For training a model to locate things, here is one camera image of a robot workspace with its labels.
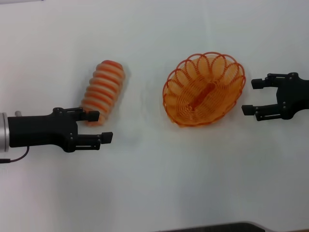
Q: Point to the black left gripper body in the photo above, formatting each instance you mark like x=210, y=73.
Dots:
x=41, y=130

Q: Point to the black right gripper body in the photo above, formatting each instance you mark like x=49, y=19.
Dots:
x=293, y=96

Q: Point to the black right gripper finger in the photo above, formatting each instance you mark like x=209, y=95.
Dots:
x=249, y=110
x=259, y=83

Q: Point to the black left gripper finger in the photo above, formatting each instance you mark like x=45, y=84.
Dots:
x=106, y=137
x=91, y=116

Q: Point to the orange striped bread loaf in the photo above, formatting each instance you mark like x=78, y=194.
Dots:
x=103, y=91

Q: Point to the orange woven plastic basket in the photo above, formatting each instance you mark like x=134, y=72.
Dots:
x=205, y=94

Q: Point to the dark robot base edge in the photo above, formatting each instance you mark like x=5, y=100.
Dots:
x=214, y=227

